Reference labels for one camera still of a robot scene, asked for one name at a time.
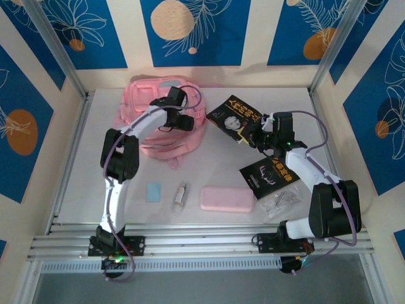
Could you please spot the aluminium rail beam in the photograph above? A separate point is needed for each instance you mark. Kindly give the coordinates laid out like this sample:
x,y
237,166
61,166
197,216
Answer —
x,y
202,240

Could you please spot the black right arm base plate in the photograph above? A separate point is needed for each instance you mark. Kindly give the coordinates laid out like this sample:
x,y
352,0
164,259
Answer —
x,y
265,242

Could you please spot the aluminium frame post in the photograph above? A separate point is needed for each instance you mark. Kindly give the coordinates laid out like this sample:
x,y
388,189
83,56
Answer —
x,y
332,47
60,54

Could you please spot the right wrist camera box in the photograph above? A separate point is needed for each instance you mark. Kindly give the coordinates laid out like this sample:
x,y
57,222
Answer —
x,y
283,126

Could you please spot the glue stick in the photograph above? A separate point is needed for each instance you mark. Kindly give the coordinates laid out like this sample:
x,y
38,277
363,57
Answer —
x,y
180,198

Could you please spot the clear bag of metal clips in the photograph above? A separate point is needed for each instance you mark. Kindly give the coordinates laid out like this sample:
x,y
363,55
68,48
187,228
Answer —
x,y
278,201

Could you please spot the black book with portrait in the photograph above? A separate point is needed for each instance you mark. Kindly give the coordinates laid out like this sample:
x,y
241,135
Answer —
x,y
231,117

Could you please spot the pink pencil case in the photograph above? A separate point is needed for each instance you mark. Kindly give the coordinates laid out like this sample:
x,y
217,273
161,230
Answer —
x,y
226,199

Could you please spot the pink student backpack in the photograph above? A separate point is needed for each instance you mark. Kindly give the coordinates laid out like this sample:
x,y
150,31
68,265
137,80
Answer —
x,y
186,142

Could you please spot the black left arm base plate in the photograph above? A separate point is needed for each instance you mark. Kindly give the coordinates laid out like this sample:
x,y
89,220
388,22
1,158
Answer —
x,y
136,245

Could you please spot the aluminium side rail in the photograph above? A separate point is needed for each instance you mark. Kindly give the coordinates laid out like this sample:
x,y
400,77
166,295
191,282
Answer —
x,y
73,149
317,107

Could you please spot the black book with white horns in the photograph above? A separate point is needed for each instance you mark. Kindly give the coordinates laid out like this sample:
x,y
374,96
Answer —
x,y
265,180

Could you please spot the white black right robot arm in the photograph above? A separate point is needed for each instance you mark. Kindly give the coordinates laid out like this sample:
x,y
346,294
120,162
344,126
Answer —
x,y
335,206

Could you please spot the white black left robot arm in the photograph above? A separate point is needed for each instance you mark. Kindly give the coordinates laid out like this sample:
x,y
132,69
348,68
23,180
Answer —
x,y
120,158

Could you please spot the light blue eraser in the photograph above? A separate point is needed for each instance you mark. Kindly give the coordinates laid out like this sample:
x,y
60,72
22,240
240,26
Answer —
x,y
154,192

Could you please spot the black controller board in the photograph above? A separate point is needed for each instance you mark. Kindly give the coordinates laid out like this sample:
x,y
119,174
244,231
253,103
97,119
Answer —
x,y
292,264
114,264

